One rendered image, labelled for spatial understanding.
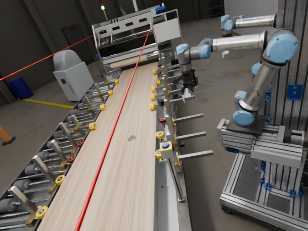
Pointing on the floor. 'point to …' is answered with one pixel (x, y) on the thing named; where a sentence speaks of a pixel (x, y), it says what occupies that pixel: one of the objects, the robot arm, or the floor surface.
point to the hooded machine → (72, 74)
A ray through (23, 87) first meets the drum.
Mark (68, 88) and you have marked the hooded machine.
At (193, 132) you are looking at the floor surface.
